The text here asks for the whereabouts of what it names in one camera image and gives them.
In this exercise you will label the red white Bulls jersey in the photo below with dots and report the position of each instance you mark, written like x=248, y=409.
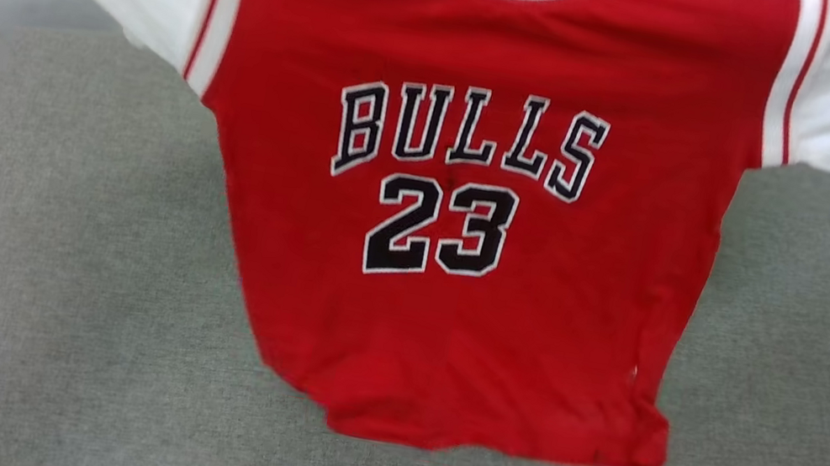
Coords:
x=473, y=192

